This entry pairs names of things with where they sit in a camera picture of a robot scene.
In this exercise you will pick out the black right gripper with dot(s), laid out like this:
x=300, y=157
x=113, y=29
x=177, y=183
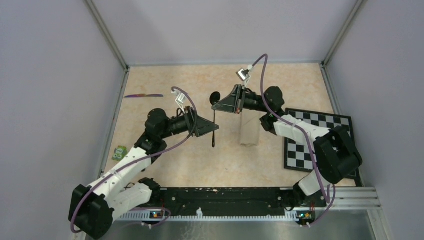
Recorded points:
x=234, y=102

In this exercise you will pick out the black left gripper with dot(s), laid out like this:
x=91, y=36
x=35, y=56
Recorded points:
x=204, y=126

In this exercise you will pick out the cream cloth napkin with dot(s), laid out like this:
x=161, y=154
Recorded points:
x=249, y=134

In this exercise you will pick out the iridescent purple knife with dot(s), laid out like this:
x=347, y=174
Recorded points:
x=142, y=95

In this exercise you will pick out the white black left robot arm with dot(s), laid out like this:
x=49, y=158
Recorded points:
x=94, y=208

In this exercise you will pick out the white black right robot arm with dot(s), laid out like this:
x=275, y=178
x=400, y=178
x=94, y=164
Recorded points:
x=275, y=121

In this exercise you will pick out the green white small package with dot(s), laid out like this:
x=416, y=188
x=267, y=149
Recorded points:
x=119, y=153

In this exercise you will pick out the black white checkerboard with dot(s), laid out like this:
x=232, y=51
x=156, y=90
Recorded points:
x=332, y=154

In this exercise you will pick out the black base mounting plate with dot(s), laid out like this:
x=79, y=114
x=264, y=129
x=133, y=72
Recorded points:
x=231, y=201

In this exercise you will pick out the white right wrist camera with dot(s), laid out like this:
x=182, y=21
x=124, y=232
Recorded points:
x=244, y=75

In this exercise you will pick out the aluminium front rail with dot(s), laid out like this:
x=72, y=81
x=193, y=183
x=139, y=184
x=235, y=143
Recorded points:
x=344, y=199

